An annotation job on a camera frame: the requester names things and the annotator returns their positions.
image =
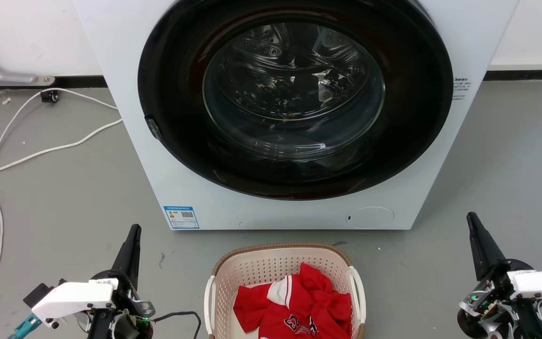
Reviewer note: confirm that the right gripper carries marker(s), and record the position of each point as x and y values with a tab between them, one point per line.
497	301

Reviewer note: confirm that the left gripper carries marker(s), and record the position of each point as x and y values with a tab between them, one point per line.
125	320

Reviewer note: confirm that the beige plastic laundry basket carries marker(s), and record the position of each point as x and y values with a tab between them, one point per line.
252	268

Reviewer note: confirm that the blue energy label sticker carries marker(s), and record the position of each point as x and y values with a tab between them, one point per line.
181	217

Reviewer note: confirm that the white front-load washing machine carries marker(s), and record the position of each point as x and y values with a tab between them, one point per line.
158	188

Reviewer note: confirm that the round white filter cover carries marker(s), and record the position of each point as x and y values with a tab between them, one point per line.
370	218

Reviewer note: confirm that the small printed text sticker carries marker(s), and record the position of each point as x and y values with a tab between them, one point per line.
460	88

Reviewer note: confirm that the black round washer door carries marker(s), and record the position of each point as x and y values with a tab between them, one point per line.
172	94

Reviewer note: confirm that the red and white jersey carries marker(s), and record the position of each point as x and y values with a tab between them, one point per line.
299	306

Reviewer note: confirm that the small black caster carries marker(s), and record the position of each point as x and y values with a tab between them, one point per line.
50	96

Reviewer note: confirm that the steel washer drum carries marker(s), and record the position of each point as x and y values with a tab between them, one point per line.
294	70

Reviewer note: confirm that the grey metal floor bracket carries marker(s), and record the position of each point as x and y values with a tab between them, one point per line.
3	76

